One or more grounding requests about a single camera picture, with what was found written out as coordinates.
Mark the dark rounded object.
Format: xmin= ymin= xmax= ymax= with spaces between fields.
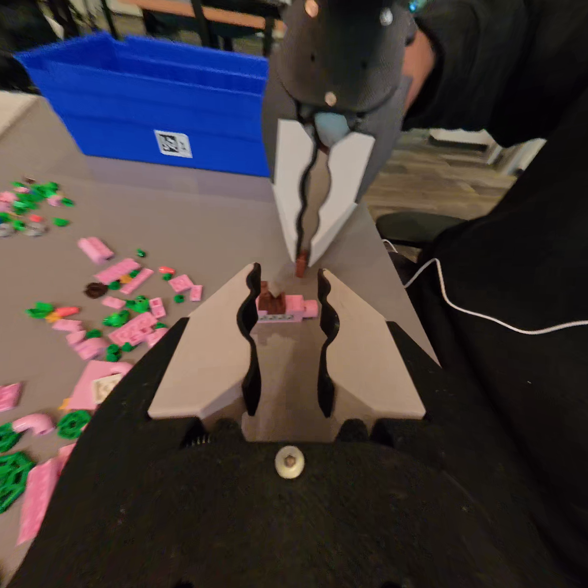
xmin=376 ymin=212 xmax=467 ymax=249

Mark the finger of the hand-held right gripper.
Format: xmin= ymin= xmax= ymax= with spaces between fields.
xmin=271 ymin=118 xmax=319 ymax=266
xmin=308 ymin=131 xmax=377 ymax=268

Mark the pile of pink green bricks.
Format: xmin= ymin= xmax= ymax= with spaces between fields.
xmin=0 ymin=236 xmax=205 ymax=547

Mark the pink and brown brick assembly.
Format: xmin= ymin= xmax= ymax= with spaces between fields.
xmin=255 ymin=280 xmax=319 ymax=323

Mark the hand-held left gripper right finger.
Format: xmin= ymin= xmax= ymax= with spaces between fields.
xmin=316 ymin=268 xmax=428 ymax=421

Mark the white baseboard unit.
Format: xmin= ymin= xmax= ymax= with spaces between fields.
xmin=427 ymin=129 xmax=547 ymax=177

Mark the blue plastic bin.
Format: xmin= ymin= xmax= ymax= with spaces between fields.
xmin=14 ymin=31 xmax=272 ymax=179

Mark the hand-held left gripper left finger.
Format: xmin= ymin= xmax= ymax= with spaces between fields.
xmin=147 ymin=262 xmax=263 ymax=421

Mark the person's right forearm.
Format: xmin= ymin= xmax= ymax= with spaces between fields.
xmin=402 ymin=0 xmax=588 ymax=149

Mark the wooden table with black legs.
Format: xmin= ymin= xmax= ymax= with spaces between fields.
xmin=103 ymin=0 xmax=288 ymax=56

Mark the white cable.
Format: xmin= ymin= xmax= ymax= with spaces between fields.
xmin=381 ymin=238 xmax=588 ymax=336

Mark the person's black clothed body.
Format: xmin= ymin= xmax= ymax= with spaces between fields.
xmin=390 ymin=92 xmax=588 ymax=588

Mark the small heap of mixed pieces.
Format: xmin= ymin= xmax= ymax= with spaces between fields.
xmin=0 ymin=177 xmax=76 ymax=239

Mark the person's right hand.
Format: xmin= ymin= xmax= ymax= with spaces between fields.
xmin=402 ymin=28 xmax=437 ymax=118

